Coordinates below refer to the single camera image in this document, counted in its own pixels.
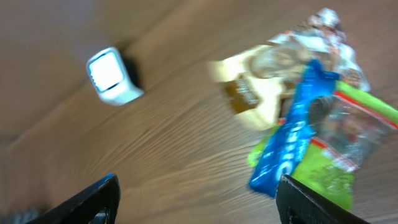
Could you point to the white barcode scanner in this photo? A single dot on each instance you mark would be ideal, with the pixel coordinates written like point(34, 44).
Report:
point(111, 79)

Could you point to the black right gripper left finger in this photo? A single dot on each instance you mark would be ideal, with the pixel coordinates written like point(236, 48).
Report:
point(97, 203)

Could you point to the beige cookie bag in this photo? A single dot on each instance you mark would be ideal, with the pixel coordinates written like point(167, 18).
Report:
point(259, 83)

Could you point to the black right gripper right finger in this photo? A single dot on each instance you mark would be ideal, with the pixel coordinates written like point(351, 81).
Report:
point(296, 203)

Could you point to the blue snack bar wrapper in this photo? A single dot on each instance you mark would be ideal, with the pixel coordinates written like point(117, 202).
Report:
point(287, 146)

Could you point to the green snack bag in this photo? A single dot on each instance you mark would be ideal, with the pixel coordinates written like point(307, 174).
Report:
point(349, 125)

